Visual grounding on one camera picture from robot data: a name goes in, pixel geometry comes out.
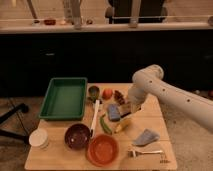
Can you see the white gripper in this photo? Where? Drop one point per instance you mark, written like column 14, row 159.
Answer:
column 137, row 96

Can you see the brown black board eraser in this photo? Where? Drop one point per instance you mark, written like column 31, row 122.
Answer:
column 124, row 109

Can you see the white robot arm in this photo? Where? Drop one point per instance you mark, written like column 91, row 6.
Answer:
column 150, row 80

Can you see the green plastic tray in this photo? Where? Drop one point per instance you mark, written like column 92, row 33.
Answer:
column 64, row 99

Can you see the brown pine cone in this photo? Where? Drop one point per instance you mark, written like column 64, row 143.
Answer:
column 119, row 97

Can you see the yellow banana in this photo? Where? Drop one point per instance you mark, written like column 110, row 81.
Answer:
column 122, row 125

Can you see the blue sponge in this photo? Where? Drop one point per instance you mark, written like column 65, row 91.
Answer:
column 113, row 112

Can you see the orange fruit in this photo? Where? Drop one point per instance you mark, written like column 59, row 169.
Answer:
column 107, row 94

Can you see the blue grey cloth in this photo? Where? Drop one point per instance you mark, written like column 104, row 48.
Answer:
column 146, row 137

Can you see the silver fork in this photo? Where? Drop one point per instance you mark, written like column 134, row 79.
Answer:
column 134, row 153

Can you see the orange bowl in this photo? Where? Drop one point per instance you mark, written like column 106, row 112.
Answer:
column 102, row 150

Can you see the purple bowl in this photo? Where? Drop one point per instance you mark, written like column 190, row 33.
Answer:
column 77, row 136

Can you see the dark monitor on counter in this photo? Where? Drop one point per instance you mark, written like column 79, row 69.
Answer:
column 141, row 11

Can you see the white paper cup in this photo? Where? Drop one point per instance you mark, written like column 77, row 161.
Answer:
column 39, row 138

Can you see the black chair base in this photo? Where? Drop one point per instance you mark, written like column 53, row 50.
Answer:
column 11, row 124

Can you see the red dish on counter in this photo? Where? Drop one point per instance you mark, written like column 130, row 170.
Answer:
column 50, row 22

